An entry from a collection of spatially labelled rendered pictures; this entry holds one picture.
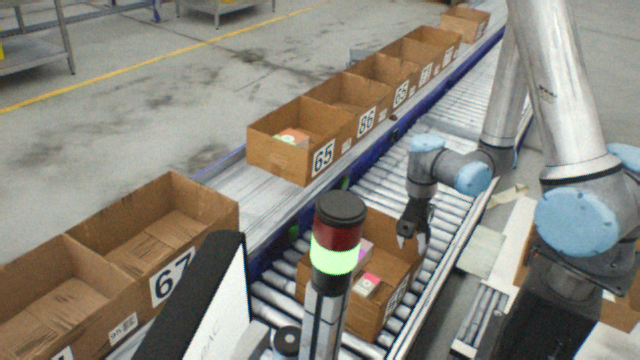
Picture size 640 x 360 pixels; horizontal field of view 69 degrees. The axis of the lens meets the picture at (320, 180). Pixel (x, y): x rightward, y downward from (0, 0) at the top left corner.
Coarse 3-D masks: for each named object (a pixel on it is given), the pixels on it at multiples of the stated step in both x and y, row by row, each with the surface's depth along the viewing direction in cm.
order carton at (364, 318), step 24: (384, 216) 166; (384, 240) 171; (408, 240) 165; (384, 264) 167; (408, 264) 168; (384, 288) 158; (408, 288) 158; (360, 312) 136; (384, 312) 137; (360, 336) 141
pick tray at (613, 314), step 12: (528, 240) 172; (528, 252) 180; (516, 276) 163; (636, 276) 167; (636, 288) 162; (624, 300) 163; (636, 300) 158; (612, 312) 151; (624, 312) 149; (636, 312) 147; (612, 324) 153; (624, 324) 151; (636, 324) 149
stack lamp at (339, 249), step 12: (324, 228) 45; (336, 228) 44; (348, 228) 44; (360, 228) 45; (312, 240) 48; (324, 240) 45; (336, 240) 45; (348, 240) 45; (312, 252) 48; (324, 252) 46; (336, 252) 46; (348, 252) 46; (324, 264) 47; (336, 264) 47; (348, 264) 47
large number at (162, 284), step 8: (192, 248) 129; (184, 256) 127; (192, 256) 130; (176, 264) 125; (184, 264) 128; (160, 272) 120; (168, 272) 123; (176, 272) 126; (152, 280) 118; (160, 280) 121; (168, 280) 124; (176, 280) 128; (152, 288) 120; (160, 288) 123; (168, 288) 126; (152, 296) 121; (160, 296) 124
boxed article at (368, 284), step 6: (366, 276) 156; (372, 276) 156; (360, 282) 153; (366, 282) 153; (372, 282) 154; (378, 282) 154; (354, 288) 151; (360, 288) 151; (366, 288) 151; (372, 288) 152; (378, 288) 157; (360, 294) 149; (366, 294) 149; (372, 294) 154
